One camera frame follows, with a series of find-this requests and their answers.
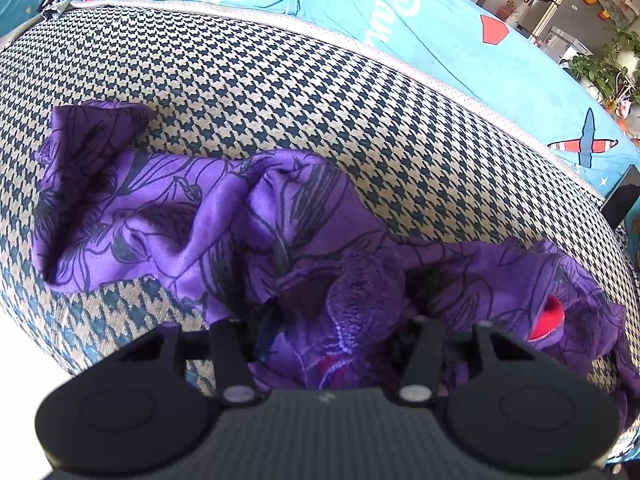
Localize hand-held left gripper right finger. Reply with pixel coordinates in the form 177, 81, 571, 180
397, 318, 534, 407

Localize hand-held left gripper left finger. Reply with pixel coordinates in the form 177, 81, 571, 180
120, 317, 262, 407

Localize purple floral blouse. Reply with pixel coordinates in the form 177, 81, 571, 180
32, 100, 640, 432

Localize green pothos plant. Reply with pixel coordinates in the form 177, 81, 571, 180
559, 25, 640, 107

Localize white appliance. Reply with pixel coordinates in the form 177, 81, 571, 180
537, 27, 592, 64

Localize black smartphone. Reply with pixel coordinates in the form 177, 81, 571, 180
602, 165, 640, 234

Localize blue airplane print sofa cover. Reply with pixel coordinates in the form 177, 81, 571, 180
0, 0, 640, 192

